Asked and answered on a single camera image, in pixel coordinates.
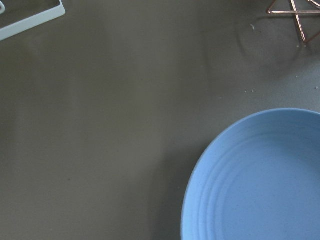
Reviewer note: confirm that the blue plate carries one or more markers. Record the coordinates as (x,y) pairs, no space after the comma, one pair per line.
(258,180)

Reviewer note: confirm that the copper wire bottle rack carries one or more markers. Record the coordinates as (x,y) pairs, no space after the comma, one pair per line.
(296,15)

